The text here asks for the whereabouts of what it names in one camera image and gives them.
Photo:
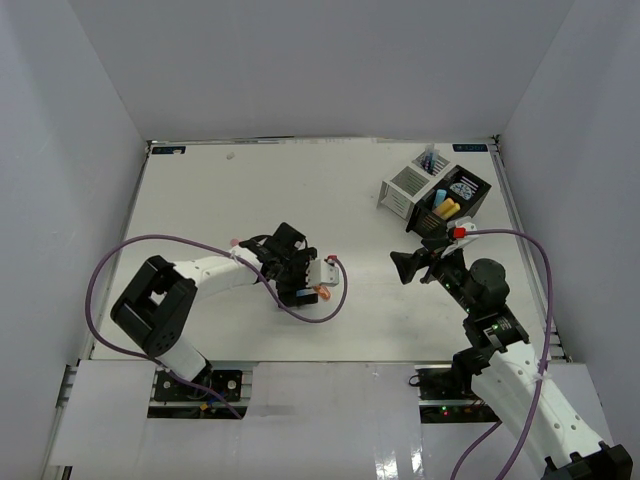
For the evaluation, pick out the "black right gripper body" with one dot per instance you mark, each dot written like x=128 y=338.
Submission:
x=445 y=270

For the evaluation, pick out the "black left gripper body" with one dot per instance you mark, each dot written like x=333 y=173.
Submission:
x=293 y=275

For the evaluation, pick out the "orange highlighter marker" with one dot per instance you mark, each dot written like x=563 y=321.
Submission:
x=444 y=207

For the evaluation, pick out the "blue highlighter marker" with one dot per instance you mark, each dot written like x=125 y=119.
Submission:
x=439 y=198

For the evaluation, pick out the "round blue-white tape tin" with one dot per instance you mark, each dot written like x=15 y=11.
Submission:
x=463 y=190

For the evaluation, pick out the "yellow highlighter marker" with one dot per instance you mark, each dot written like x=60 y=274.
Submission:
x=452 y=211

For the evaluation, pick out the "green gel pen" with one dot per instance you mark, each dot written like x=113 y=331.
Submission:
x=434 y=156

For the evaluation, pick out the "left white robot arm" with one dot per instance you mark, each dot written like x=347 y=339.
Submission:
x=156 y=304

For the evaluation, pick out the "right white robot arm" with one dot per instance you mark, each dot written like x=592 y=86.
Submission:
x=502 y=368

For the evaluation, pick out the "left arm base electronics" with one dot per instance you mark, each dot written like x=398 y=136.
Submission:
x=226 y=396

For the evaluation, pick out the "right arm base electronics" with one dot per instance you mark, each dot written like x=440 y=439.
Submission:
x=443 y=401

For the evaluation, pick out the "white slotted organizer box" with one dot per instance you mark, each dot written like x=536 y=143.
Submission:
x=401 y=191

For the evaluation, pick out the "black slotted organizer box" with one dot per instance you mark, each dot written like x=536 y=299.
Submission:
x=426 y=223

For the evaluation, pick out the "black XDOF label right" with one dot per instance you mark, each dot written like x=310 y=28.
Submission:
x=469 y=147

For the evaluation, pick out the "black xdof label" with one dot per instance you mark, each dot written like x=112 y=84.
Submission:
x=168 y=150
x=469 y=147

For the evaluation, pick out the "black XDOF label left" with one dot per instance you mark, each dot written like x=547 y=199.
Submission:
x=168 y=150

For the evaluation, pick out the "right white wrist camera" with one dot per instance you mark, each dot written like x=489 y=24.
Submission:
x=459 y=233

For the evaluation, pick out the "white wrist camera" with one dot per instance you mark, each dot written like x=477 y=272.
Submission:
x=322 y=272
x=459 y=233

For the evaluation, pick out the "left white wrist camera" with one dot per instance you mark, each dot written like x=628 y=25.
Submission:
x=322 y=272

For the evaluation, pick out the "aluminium table frame rail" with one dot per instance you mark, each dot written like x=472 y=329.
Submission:
x=528 y=253

